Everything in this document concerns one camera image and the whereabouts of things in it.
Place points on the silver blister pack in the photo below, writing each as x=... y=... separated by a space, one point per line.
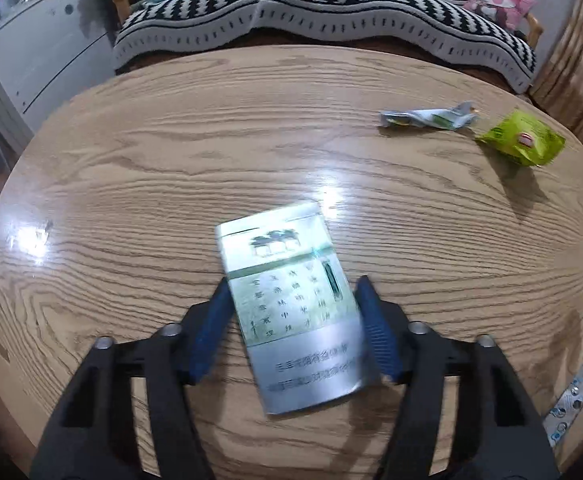
x=571 y=405

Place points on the beige patterned curtain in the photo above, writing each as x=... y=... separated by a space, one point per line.
x=576 y=85

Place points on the crumpled white green wrapper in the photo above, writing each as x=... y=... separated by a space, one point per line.
x=426 y=117

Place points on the black-white patterned sofa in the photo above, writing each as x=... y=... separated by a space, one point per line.
x=321 y=5

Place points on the lime green snack packet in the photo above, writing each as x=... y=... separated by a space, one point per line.
x=521 y=140

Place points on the white cabinet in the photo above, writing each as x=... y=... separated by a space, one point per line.
x=46 y=55

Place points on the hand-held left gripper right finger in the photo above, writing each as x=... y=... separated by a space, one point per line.
x=375 y=330

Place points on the green white cigarette pack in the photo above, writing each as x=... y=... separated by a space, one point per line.
x=291 y=310

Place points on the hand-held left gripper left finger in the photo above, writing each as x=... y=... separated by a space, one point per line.
x=212 y=327

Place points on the pink cartoon cushion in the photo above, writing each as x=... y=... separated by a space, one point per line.
x=501 y=5

